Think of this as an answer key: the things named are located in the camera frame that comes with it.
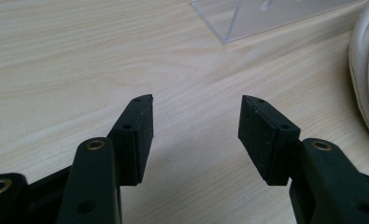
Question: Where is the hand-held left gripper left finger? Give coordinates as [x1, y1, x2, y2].
[56, 93, 154, 224]

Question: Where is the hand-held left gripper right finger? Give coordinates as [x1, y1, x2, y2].
[237, 94, 369, 224]

